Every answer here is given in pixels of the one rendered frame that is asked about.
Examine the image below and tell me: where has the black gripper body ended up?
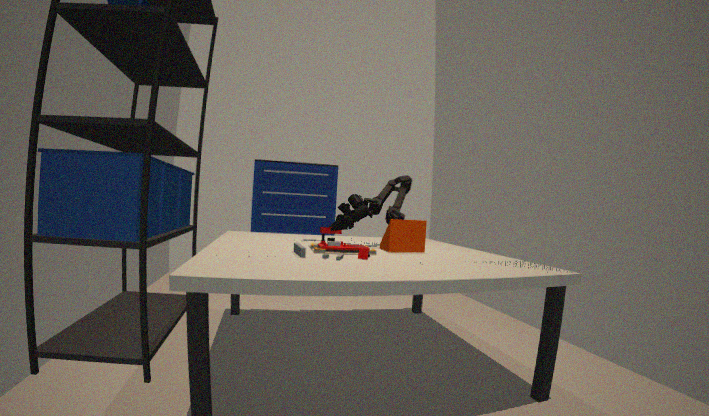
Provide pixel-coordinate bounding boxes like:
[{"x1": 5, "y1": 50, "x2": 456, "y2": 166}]
[{"x1": 337, "y1": 209, "x2": 361, "y2": 229}]

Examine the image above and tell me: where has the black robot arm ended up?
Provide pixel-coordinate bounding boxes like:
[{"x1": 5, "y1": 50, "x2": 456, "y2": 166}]
[{"x1": 338, "y1": 175, "x2": 412, "y2": 225}]

